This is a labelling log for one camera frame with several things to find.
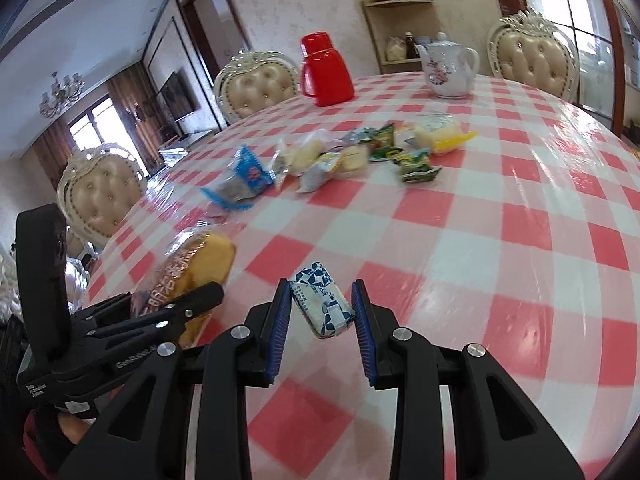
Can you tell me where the chandelier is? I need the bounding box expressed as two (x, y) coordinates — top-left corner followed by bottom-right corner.
(39, 71), (85, 119)

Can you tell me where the red white checkered tablecloth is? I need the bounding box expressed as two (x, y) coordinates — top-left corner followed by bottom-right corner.
(82, 71), (640, 480)

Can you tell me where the wooden corner shelf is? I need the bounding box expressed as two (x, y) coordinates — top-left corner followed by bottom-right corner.
(362, 0), (436, 76)

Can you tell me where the white floral teapot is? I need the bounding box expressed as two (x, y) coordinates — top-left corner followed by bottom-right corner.
(486, 9), (581, 103)
(415, 32), (481, 99)

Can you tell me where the cream pastry packet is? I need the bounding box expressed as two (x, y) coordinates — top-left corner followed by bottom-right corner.
(271, 130), (331, 188)

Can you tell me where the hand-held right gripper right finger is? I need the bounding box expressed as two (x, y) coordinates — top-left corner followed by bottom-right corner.
(351, 280), (587, 480)

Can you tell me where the yellow cake packet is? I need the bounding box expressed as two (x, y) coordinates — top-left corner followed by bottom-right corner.
(406, 112), (480, 155)

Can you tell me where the red thermos jug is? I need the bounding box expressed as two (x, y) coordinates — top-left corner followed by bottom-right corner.
(298, 32), (356, 107)

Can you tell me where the blue white patterned snack packet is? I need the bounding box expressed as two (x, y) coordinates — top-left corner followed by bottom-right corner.
(290, 261), (357, 340)

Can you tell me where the cream tufted ornate chair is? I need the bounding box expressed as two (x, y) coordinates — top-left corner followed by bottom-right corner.
(214, 50), (301, 126)
(56, 142), (147, 248)

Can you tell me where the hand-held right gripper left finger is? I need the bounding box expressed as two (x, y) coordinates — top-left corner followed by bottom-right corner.
(55, 279), (293, 480)

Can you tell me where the white television cabinet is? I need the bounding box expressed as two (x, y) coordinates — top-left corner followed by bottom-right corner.
(159, 130), (216, 156)

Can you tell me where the brown curtain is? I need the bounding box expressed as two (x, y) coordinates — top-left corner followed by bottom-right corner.
(32, 120), (76, 186)
(107, 62), (166, 176)

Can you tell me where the glass door brown frame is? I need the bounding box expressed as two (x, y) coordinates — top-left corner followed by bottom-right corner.
(515, 0), (640, 136)

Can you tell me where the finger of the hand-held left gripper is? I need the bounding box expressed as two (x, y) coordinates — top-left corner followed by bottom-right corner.
(92, 282), (225, 358)
(72, 292), (135, 330)

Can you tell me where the orange bread packet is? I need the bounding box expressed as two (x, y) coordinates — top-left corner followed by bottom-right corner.
(131, 227), (237, 350)

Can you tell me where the yellow snack packet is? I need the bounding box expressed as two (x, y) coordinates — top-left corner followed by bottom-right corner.
(296, 146), (372, 194)

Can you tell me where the wall television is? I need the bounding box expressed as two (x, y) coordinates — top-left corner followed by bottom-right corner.
(159, 71), (196, 122)

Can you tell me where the silver grey snack packet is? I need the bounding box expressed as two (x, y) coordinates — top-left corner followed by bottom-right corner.
(340, 126), (383, 148)

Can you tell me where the person's left hand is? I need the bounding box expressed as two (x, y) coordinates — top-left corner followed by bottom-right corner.
(57, 411), (98, 445)

